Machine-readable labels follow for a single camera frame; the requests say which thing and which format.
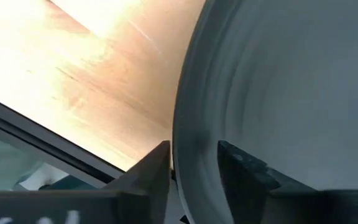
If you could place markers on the black round plate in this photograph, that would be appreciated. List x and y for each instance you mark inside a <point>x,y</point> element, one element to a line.
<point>291,93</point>

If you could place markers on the black metal table frame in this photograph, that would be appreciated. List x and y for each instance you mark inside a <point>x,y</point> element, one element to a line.
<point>42,143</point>

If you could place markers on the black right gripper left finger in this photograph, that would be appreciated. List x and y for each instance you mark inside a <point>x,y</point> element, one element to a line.
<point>148,180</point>

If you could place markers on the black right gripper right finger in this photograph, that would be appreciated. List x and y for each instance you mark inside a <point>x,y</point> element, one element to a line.
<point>241,180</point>

